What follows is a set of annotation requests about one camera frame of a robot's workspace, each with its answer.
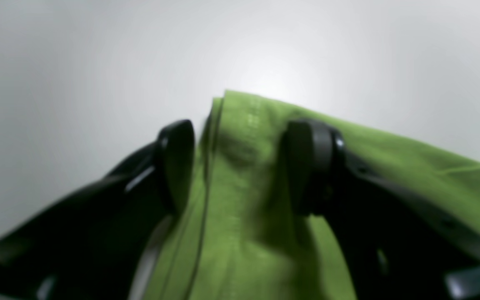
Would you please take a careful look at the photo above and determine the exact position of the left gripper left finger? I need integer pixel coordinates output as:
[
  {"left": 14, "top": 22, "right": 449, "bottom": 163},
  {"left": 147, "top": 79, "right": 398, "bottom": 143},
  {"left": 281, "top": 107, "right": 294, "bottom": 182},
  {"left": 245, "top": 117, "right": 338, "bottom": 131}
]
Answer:
[{"left": 0, "top": 120, "right": 195, "bottom": 300}]

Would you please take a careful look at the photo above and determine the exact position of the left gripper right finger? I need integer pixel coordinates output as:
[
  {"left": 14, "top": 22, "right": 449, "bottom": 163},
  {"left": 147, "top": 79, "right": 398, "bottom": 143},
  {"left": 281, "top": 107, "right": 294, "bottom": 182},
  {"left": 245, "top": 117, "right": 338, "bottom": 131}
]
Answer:
[{"left": 284, "top": 119, "right": 480, "bottom": 300}]

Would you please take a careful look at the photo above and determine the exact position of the green T-shirt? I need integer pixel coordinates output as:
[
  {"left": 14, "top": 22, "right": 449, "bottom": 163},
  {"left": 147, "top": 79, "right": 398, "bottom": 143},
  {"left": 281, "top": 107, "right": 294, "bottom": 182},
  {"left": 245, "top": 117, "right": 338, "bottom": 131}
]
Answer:
[{"left": 143, "top": 91, "right": 480, "bottom": 300}]

